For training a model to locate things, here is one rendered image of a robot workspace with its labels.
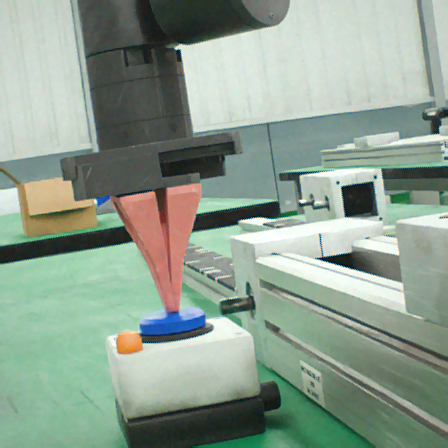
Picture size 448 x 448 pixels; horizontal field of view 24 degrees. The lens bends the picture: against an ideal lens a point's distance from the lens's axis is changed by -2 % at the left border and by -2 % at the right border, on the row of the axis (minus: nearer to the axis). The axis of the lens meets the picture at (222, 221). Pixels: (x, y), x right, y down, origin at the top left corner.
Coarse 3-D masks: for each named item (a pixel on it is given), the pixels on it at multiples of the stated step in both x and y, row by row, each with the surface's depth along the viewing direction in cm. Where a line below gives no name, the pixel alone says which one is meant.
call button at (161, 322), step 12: (156, 312) 64; (180, 312) 63; (192, 312) 62; (204, 312) 63; (144, 324) 62; (156, 324) 61; (168, 324) 61; (180, 324) 61; (192, 324) 62; (204, 324) 63
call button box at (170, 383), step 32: (224, 320) 66; (160, 352) 59; (192, 352) 60; (224, 352) 60; (128, 384) 59; (160, 384) 59; (192, 384) 60; (224, 384) 60; (256, 384) 60; (128, 416) 59; (160, 416) 60; (192, 416) 60; (224, 416) 60; (256, 416) 60
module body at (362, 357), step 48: (384, 240) 75; (288, 288) 68; (336, 288) 57; (384, 288) 53; (288, 336) 74; (336, 336) 58; (384, 336) 53; (432, 336) 43; (336, 384) 60; (384, 384) 51; (432, 384) 44; (384, 432) 52; (432, 432) 45
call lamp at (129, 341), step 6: (120, 336) 59; (126, 336) 59; (132, 336) 59; (138, 336) 60; (120, 342) 59; (126, 342) 59; (132, 342) 59; (138, 342) 59; (120, 348) 59; (126, 348) 59; (132, 348) 59; (138, 348) 59
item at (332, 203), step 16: (320, 176) 180; (336, 176) 174; (352, 176) 174; (368, 176) 175; (320, 192) 182; (336, 192) 174; (352, 192) 177; (368, 192) 177; (320, 208) 178; (336, 208) 174; (352, 208) 177; (368, 208) 177; (384, 208) 175; (384, 224) 175
